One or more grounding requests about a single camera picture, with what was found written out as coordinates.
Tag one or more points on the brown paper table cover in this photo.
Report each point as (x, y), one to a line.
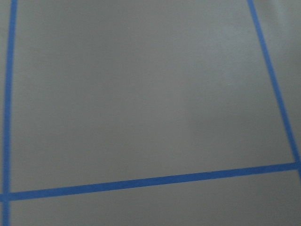
(150, 112)

